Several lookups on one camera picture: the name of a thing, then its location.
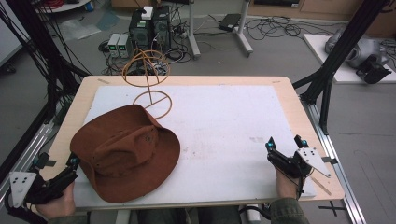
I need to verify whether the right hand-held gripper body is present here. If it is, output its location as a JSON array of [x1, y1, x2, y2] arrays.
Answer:
[[266, 147, 332, 180]]

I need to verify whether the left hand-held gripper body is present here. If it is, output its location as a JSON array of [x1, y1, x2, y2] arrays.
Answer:
[[8, 167, 78, 209]]

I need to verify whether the brown brimmed hat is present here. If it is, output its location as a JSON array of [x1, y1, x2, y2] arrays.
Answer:
[[69, 104, 181, 203]]

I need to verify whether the person's left hand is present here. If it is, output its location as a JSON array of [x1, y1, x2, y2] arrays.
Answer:
[[35, 182, 77, 220]]

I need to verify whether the person's right hand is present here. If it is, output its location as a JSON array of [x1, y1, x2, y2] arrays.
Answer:
[[275, 167, 302, 200]]

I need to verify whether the thin wooden stick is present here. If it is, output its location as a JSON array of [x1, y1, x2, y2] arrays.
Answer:
[[309, 175, 332, 197]]

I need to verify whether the white table mat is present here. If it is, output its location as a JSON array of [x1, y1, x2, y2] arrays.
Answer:
[[73, 84, 318, 209]]

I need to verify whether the white power strip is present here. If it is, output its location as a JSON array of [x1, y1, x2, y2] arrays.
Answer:
[[246, 204, 262, 224]]

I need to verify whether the person's right leg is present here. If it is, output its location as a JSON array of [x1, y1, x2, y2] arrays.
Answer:
[[196, 205, 242, 224]]

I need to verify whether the person's leg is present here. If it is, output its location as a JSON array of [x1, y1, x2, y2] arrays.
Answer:
[[136, 207, 189, 224], [196, 205, 242, 224]]

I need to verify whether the white floor platform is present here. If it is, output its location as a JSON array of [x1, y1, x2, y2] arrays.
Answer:
[[303, 33, 396, 85]]

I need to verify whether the black device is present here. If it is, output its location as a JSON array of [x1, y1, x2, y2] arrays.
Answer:
[[355, 55, 393, 85]]

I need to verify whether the person's left leg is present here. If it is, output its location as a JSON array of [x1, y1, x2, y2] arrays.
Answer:
[[136, 207, 189, 224]]

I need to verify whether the grey rounded machine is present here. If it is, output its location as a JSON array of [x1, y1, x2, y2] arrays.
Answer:
[[324, 28, 390, 70]]

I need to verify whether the white metal stand leg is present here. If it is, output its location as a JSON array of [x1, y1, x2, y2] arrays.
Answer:
[[233, 0, 254, 58], [186, 0, 202, 61]]

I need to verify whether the grey power supply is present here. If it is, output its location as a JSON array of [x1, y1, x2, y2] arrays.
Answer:
[[106, 33, 121, 59], [118, 33, 131, 59]]

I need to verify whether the flat black box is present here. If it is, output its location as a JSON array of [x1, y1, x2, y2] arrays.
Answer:
[[218, 12, 243, 33]]

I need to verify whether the clear plastic sheet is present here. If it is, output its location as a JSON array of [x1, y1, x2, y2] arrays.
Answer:
[[58, 18, 103, 42]]

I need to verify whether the black computer tower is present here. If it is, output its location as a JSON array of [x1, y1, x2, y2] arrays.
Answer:
[[128, 8, 154, 51], [151, 5, 173, 53]]

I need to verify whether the round white table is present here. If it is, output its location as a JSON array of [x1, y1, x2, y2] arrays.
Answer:
[[35, 0, 92, 14]]

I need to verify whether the small white box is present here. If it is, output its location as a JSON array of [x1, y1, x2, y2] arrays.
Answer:
[[141, 6, 154, 21]]

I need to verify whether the aluminium rail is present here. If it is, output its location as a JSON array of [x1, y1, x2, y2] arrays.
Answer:
[[299, 94, 368, 224], [0, 119, 62, 202]]

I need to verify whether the thin black right gripper cable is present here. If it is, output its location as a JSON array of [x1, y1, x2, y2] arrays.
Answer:
[[295, 174, 306, 201]]

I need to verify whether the black metal frame post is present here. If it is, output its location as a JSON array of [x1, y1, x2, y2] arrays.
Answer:
[[292, 0, 390, 135], [0, 0, 92, 185]]

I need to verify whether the bundle of black hanging cables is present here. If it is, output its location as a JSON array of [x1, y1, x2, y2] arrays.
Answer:
[[0, 0, 94, 104]]

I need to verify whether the tan wire hat stand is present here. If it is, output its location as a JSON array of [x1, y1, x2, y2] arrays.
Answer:
[[121, 48, 173, 120]]

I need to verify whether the tangle of black floor cables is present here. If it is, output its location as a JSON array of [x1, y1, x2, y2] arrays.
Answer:
[[244, 14, 316, 42]]

